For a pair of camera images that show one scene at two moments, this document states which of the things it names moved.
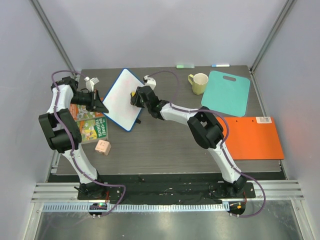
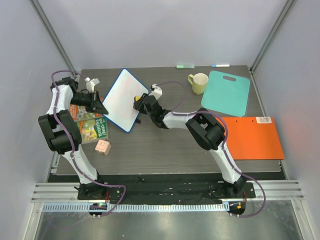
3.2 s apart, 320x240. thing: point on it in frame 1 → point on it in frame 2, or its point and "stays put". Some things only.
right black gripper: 137,97 → 143,103
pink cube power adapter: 103,146 stays put
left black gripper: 97,104 stays put
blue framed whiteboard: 117,99 stays put
